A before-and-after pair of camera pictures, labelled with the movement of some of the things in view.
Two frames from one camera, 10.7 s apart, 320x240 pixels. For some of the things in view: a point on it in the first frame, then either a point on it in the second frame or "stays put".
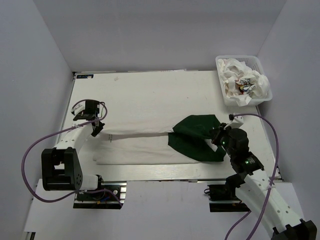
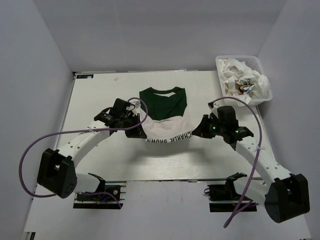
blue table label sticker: (84, 76) stays put
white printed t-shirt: (241, 83) stays put
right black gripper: (220, 131) → (202, 130)
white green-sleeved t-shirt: (188, 142) → (164, 122)
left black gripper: (98, 130) → (137, 133)
